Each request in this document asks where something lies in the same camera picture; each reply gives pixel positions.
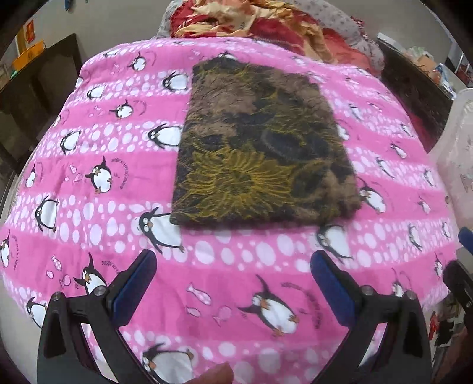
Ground person's floral clothing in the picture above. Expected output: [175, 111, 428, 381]
[429, 295, 473, 348]

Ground brown floral shirt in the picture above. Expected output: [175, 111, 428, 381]
[169, 55, 363, 227]

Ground white plastic chair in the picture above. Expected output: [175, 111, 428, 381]
[430, 87, 473, 230]

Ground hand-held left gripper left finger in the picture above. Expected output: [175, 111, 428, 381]
[37, 249, 159, 384]

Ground red and yellow floral blanket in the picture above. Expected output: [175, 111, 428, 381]
[171, 0, 381, 71]

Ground pink penguin print blanket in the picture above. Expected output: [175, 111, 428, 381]
[0, 35, 459, 384]

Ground dark wooden side table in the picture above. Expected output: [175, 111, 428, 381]
[377, 37, 453, 152]

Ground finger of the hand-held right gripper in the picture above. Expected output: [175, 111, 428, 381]
[443, 258, 473, 315]
[458, 227, 473, 256]

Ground person's left hand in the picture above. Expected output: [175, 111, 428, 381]
[192, 362, 234, 384]

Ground orange box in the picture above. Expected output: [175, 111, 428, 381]
[13, 40, 45, 71]

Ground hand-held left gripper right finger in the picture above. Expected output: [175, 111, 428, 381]
[310, 251, 433, 384]

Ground grey floral pillow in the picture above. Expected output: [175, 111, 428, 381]
[157, 0, 385, 74]

